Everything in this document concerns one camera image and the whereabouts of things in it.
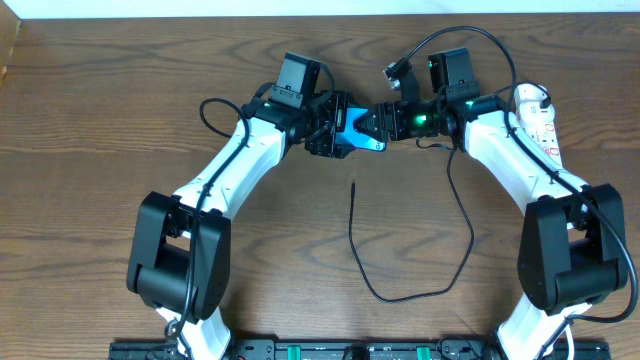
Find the blue screen smartphone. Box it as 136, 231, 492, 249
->
333, 106, 388, 153

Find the black charger cable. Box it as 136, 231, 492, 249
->
347, 81, 553, 305

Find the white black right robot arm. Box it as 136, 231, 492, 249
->
354, 48, 639, 359

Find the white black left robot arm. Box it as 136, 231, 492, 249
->
126, 90, 358, 359

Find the white usb charger plug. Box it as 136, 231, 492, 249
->
514, 83, 555, 127

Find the white power strip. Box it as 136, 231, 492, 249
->
518, 89, 562, 167

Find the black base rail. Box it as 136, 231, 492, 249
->
108, 338, 612, 360

